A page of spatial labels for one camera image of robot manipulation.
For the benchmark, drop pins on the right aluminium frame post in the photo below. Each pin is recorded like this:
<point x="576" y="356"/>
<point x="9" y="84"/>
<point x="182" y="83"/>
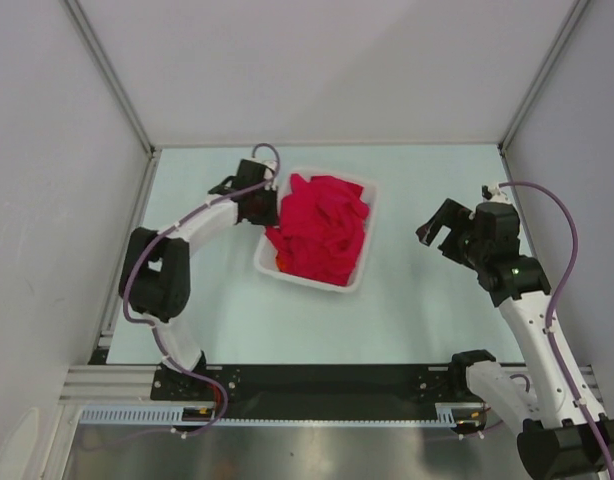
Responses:
<point x="547" y="66"/>

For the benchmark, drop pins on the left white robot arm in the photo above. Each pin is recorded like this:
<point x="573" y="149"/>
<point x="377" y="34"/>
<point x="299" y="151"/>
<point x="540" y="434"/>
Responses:
<point x="155" y="282"/>

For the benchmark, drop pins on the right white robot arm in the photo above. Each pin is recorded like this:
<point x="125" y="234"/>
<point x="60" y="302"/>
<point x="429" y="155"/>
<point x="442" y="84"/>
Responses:
<point x="561" y="429"/>

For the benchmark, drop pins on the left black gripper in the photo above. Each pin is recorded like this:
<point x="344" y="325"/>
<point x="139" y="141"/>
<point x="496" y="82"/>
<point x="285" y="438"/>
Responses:
<point x="270" y="217"/>

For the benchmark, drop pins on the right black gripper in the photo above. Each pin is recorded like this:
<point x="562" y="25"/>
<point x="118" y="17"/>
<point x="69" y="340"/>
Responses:
<point x="455" y="216"/>

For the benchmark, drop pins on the slotted cable duct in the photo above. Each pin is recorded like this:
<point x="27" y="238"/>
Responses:
<point x="174" y="417"/>

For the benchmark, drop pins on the left aluminium frame post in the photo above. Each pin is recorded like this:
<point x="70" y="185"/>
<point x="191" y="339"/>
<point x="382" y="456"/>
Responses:
<point x="96" y="50"/>

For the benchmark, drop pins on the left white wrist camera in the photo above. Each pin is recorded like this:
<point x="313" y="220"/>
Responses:
<point x="271" y="168"/>

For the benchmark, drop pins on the red t shirt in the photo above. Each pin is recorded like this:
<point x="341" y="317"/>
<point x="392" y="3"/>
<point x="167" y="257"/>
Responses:
<point x="321" y="228"/>

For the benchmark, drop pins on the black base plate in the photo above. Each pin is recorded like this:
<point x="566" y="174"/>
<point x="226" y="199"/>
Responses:
<point x="339" y="392"/>

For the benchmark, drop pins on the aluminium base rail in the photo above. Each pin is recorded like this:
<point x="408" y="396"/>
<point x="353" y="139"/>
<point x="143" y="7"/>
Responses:
<point x="105" y="384"/>

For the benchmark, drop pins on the white plastic laundry basket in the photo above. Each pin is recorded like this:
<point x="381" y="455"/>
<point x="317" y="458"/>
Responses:
<point x="264" y="259"/>

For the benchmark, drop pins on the aluminium frame post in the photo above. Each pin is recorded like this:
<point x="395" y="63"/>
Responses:
<point x="96" y="50"/>
<point x="547" y="66"/>

